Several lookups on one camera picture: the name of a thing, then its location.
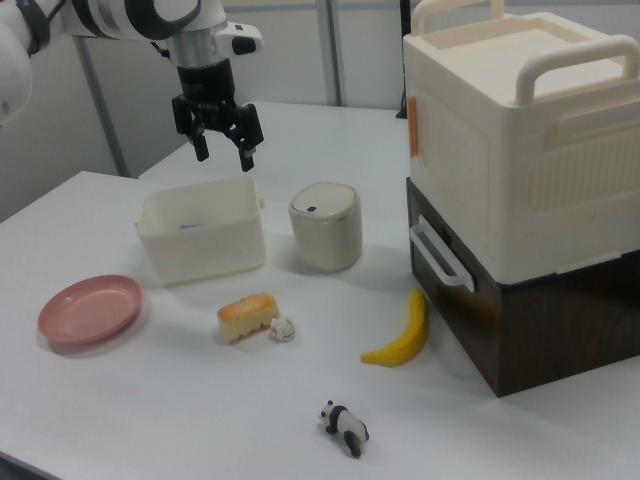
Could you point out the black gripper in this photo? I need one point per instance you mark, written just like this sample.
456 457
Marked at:
205 85

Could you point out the small beige push-lid trash can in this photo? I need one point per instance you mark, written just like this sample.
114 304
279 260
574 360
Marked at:
325 230

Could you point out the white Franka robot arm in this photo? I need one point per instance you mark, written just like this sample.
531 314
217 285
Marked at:
100 15

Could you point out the white plastic storage bin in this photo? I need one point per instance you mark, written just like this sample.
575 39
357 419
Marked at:
200 245

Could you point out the yellow sponge cake toy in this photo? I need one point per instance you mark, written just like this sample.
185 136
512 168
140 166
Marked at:
247 315

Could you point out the crumpled white paper ball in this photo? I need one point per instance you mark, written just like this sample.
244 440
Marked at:
283 328

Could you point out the orange tape strip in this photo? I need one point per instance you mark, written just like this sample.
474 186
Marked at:
414 130

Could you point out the black stand pole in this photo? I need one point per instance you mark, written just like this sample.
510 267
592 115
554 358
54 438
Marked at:
404 75

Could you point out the pink plastic plate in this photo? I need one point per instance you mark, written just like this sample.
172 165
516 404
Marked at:
90 310

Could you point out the yellow toy banana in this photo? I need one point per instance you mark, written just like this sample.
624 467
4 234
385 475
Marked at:
407 340

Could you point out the small panda figurine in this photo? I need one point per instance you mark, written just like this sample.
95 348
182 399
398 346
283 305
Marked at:
345 425

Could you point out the dark brown wooden drawer box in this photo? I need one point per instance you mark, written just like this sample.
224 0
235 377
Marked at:
550 330

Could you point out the grey partition post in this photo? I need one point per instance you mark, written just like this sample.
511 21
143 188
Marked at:
107 115

